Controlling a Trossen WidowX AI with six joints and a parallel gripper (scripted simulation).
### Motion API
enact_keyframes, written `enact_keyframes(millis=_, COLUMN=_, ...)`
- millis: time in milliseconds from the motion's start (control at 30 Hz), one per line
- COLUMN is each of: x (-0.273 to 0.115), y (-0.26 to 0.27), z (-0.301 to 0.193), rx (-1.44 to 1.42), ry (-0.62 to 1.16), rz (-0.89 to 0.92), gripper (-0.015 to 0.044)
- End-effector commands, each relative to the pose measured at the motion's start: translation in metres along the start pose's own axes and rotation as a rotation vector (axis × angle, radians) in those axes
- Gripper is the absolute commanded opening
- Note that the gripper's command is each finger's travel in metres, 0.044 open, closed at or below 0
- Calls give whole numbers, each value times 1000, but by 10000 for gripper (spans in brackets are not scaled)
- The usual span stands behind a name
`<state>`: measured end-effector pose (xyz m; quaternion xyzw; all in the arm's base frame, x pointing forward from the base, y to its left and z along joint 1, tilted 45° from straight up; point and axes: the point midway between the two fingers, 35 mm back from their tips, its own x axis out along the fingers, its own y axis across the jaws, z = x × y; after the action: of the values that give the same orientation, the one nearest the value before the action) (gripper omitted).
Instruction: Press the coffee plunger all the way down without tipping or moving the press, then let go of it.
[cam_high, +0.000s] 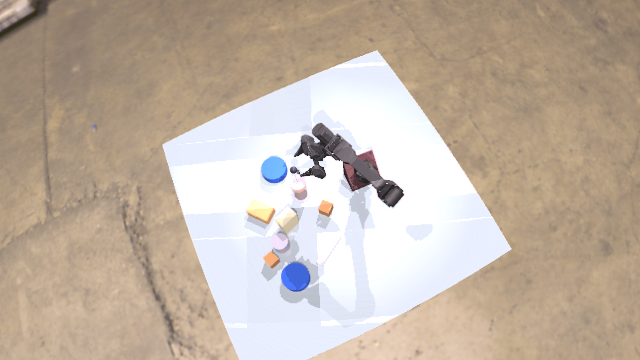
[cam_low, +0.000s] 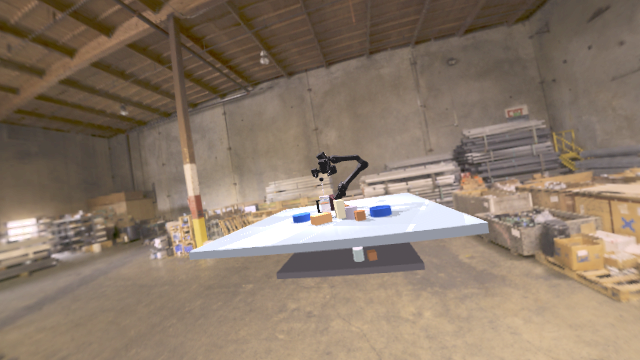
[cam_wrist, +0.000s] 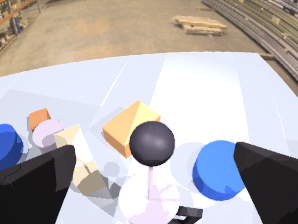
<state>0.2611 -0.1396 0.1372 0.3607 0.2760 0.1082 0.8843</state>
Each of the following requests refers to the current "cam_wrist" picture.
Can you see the blue cylinder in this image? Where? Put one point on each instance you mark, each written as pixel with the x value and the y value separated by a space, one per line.
pixel 11 146
pixel 215 174

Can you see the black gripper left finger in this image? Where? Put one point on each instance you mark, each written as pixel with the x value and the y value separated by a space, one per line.
pixel 34 191

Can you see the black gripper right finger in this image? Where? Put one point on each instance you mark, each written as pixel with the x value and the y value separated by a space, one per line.
pixel 271 179

